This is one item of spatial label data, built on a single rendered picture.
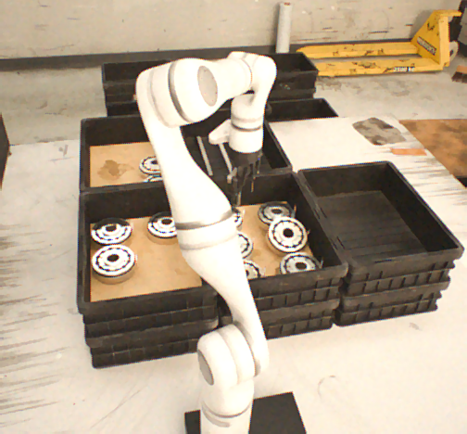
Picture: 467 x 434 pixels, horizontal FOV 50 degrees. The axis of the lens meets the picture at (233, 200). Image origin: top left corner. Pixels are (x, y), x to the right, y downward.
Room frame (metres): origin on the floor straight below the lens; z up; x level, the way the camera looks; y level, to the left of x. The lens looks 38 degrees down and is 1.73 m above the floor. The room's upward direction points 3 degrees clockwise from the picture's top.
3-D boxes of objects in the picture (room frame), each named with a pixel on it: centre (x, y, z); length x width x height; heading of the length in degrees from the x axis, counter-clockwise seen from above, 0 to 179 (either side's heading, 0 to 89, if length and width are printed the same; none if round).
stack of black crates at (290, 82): (2.77, -0.22, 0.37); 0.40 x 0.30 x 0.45; 105
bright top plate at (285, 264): (0.86, -0.17, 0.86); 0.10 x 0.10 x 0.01
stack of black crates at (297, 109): (2.38, -0.33, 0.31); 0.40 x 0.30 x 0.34; 105
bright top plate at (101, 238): (0.96, 0.31, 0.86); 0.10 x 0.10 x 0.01
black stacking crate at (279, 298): (0.95, -0.08, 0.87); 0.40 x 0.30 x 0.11; 15
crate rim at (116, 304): (0.87, 0.21, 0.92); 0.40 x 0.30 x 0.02; 15
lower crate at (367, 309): (1.03, -0.37, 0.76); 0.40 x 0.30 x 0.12; 15
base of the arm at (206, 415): (0.48, 0.00, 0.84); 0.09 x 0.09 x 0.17; 4
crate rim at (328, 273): (0.95, -0.08, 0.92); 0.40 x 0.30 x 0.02; 15
